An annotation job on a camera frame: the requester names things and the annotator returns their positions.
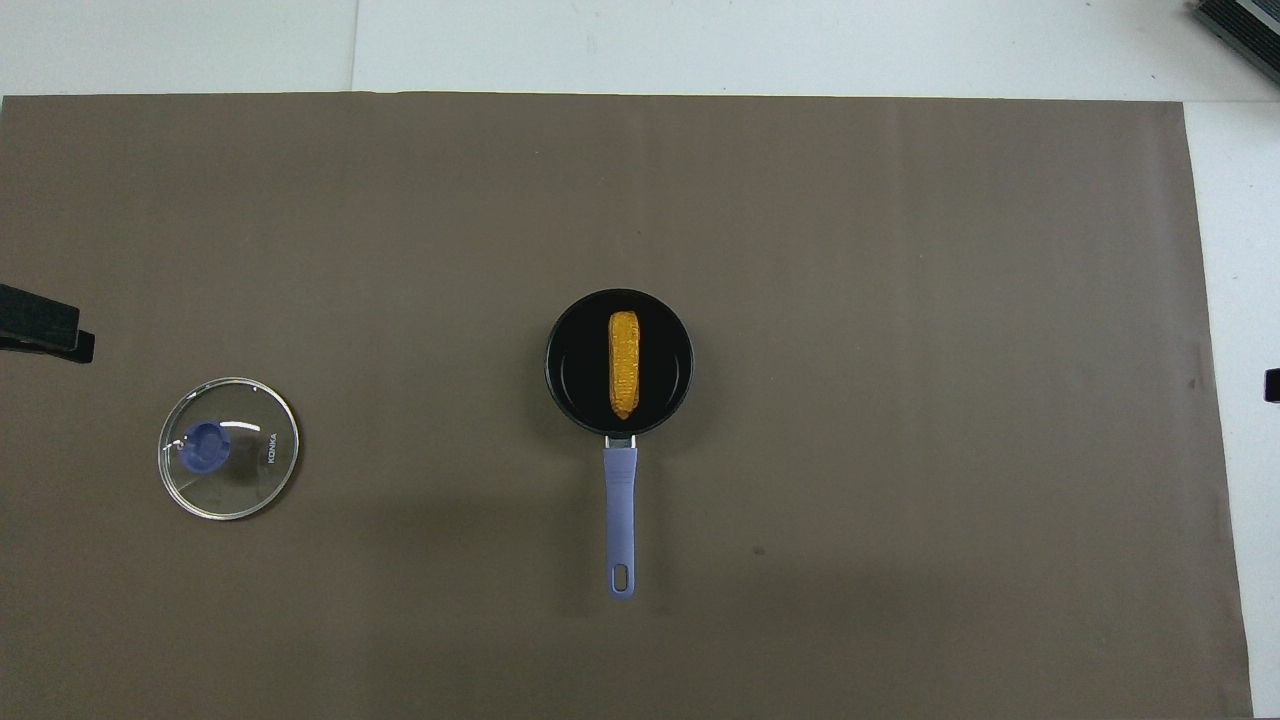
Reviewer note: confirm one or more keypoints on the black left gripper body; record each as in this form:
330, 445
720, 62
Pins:
35, 318

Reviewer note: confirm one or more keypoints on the glass lid with blue knob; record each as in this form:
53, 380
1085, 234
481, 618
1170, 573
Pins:
245, 470

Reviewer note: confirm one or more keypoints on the yellow toy corn cob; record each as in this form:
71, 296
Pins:
625, 365

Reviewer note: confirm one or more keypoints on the brown table mat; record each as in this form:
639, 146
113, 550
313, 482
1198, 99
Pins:
400, 250

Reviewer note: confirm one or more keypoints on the dark ribbed metal device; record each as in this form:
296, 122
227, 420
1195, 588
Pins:
1245, 22

